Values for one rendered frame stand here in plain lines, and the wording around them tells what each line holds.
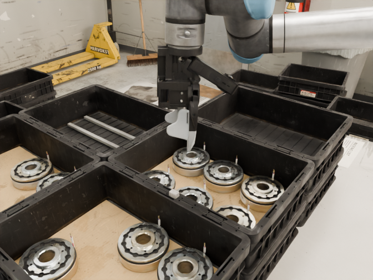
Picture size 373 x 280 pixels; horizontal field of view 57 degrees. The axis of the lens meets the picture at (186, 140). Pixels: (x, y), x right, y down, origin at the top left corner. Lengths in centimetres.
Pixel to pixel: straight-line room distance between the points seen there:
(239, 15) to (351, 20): 21
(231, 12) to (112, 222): 51
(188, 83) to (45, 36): 387
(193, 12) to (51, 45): 395
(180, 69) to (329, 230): 61
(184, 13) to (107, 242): 48
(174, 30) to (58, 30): 396
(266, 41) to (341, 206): 60
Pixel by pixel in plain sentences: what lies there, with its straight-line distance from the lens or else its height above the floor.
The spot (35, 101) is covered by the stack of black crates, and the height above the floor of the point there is 47.
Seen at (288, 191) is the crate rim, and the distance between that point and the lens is 75.
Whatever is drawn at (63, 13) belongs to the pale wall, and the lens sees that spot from 461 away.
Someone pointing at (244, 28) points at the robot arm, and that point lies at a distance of 67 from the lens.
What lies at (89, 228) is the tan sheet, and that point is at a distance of 81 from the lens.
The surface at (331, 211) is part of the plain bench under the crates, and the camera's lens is 110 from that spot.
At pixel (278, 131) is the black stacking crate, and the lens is 118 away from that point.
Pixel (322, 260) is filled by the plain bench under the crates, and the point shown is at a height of 70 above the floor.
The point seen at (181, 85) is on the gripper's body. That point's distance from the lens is 67.
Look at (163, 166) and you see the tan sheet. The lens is 97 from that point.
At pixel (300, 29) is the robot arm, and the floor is 123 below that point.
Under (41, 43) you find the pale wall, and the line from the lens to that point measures 446.
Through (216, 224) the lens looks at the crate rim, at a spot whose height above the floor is 93.
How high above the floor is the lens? 139
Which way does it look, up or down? 31 degrees down
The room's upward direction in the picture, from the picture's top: straight up
